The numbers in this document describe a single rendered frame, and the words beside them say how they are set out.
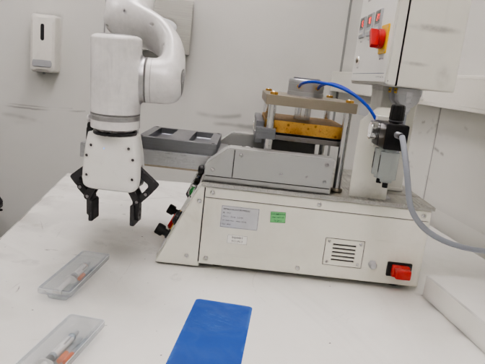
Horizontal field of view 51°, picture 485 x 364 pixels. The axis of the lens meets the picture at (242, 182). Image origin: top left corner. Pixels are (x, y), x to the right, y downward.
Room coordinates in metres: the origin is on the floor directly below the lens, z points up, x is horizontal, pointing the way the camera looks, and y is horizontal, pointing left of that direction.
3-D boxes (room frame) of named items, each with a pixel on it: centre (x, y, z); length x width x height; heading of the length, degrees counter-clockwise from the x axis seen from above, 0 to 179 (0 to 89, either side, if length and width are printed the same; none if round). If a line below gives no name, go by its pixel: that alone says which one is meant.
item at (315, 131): (1.13, -0.11, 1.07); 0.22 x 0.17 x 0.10; 1
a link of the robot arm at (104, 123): (0.88, 0.23, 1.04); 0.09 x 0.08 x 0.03; 84
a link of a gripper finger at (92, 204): (0.89, 0.28, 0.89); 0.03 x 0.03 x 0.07; 84
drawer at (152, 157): (1.13, 0.19, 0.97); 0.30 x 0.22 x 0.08; 91
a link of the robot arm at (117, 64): (0.87, 0.23, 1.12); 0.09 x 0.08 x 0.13; 96
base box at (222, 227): (1.12, -0.11, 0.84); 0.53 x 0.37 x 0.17; 91
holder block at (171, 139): (1.13, 0.14, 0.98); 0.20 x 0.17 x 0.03; 1
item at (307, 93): (1.12, -0.15, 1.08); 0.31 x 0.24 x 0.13; 1
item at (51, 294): (0.84, 0.27, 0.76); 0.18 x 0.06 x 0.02; 176
